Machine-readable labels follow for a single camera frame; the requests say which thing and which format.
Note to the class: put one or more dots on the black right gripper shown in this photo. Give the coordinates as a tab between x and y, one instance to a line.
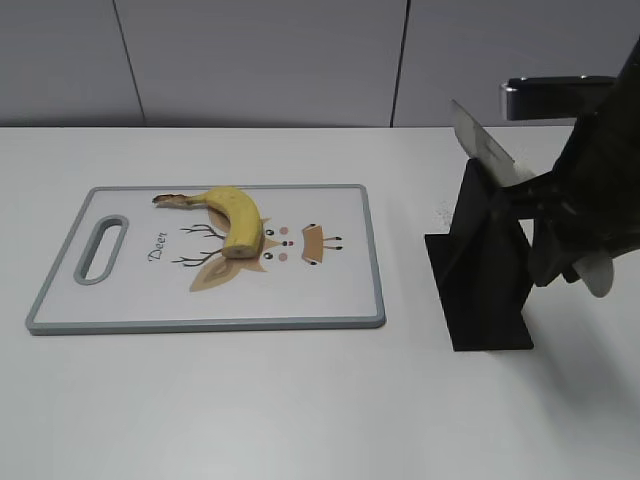
593	194

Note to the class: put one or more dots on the white-handled kitchen knife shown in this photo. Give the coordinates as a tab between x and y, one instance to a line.
487	150

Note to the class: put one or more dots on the yellow banana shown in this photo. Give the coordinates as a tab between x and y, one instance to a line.
245	233

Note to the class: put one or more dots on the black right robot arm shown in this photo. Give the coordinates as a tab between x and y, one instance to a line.
631	75

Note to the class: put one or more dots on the black knife stand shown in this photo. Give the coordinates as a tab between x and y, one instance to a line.
480	268

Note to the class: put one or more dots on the white deer cutting board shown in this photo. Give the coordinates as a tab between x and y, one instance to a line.
129	266

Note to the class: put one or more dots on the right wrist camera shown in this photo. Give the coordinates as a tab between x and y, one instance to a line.
545	98

